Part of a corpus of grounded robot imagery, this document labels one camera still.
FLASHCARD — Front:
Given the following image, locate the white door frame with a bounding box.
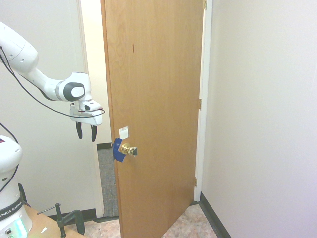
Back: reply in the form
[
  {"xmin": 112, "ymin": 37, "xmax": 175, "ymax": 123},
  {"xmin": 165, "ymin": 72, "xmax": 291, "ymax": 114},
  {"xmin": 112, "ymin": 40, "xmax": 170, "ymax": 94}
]
[{"xmin": 76, "ymin": 0, "xmax": 214, "ymax": 219}]

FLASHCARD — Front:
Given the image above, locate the blue tape patch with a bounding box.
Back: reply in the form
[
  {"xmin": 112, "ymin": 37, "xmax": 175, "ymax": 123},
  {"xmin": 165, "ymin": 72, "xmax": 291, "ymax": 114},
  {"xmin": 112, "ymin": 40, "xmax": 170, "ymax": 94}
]
[{"xmin": 111, "ymin": 137, "xmax": 127, "ymax": 164}]

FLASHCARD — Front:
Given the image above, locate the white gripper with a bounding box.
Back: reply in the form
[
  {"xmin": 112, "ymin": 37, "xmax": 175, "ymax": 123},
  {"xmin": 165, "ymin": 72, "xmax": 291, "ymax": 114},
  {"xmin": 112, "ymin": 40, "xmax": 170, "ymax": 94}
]
[{"xmin": 69, "ymin": 105, "xmax": 104, "ymax": 143}]

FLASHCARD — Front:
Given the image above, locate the brown wooden door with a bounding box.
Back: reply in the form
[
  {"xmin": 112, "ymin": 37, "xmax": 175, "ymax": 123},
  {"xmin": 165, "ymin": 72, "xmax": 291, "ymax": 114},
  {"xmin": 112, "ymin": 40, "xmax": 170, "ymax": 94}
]
[{"xmin": 100, "ymin": 0, "xmax": 207, "ymax": 238}]

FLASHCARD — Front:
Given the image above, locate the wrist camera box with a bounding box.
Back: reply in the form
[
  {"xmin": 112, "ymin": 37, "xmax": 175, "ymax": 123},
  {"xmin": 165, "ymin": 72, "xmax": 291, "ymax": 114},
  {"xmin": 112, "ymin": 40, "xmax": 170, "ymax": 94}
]
[{"xmin": 78, "ymin": 100, "xmax": 103, "ymax": 113}]

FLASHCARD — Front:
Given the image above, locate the brass door knob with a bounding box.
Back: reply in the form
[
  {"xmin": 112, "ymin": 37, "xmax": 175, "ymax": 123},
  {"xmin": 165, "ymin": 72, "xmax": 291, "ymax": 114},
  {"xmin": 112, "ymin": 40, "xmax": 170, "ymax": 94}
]
[{"xmin": 119, "ymin": 143, "xmax": 132, "ymax": 157}]

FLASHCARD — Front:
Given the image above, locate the black C-clamp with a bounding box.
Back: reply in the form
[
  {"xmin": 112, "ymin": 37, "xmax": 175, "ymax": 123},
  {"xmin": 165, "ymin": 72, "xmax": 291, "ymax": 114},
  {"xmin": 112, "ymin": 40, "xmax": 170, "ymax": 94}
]
[{"xmin": 37, "ymin": 202, "xmax": 86, "ymax": 238}]

